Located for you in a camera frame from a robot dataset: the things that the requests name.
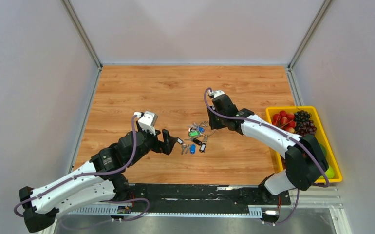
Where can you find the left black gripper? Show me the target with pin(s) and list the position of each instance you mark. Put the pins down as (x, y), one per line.
(167, 146)

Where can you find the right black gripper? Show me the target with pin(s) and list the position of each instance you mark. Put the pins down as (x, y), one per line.
(213, 124)

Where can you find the key with blue tag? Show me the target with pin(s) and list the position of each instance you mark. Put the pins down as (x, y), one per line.
(191, 148)

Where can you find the keyring with key bunch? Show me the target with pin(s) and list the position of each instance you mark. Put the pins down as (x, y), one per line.
(200, 131)

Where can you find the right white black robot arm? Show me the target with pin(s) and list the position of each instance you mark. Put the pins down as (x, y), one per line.
(305, 161)

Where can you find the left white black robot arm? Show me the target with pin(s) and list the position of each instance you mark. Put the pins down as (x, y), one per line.
(99, 179)

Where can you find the key with black tag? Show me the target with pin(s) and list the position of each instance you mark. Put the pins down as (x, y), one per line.
(182, 144)

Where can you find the red cherries bunch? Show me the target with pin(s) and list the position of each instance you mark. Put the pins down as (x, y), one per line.
(285, 121)

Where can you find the dark purple grapes bunch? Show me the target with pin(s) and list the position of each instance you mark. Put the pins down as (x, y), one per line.
(304, 124)

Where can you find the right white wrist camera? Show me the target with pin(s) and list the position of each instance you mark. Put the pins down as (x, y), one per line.
(215, 93)

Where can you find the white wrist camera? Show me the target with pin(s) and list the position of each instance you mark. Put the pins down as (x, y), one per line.
(146, 121)
(215, 93)

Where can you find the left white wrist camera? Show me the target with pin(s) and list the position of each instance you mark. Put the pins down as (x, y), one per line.
(146, 121)

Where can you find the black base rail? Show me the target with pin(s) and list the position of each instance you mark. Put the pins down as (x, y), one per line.
(199, 198)

